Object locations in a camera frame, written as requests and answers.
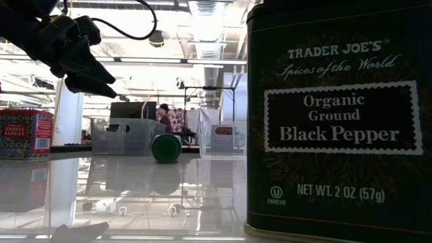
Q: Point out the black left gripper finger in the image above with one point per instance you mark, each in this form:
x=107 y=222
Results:
x=91 y=65
x=91 y=88

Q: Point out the green-lidded herb jar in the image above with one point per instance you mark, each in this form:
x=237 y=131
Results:
x=166 y=148

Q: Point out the black pepper tin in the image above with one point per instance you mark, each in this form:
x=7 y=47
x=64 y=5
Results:
x=337 y=118

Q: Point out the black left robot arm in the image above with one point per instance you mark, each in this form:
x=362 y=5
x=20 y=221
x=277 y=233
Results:
x=20 y=17

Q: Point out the black monitor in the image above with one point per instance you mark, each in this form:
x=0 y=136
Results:
x=133 y=109

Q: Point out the dark grey plastic bin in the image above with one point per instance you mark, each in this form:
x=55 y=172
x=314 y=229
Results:
x=135 y=138

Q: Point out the black ceiling spotlight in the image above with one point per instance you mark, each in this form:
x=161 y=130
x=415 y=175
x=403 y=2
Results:
x=156 y=40
x=180 y=83

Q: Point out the person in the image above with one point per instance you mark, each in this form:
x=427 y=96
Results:
x=165 y=119

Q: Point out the red dotted patterned cloth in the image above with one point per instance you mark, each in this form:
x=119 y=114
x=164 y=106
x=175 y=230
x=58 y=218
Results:
x=177 y=119

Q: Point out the black tripod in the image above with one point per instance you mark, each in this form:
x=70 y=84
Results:
x=189 y=135

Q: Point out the white cloth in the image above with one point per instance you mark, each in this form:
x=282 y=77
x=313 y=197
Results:
x=199 y=116

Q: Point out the clear plastic bin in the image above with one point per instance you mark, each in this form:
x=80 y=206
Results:
x=206 y=148

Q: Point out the black stand frame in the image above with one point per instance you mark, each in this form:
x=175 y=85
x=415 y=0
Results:
x=209 y=88

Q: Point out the silver air duct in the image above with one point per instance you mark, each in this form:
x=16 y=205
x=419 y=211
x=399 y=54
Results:
x=207 y=33

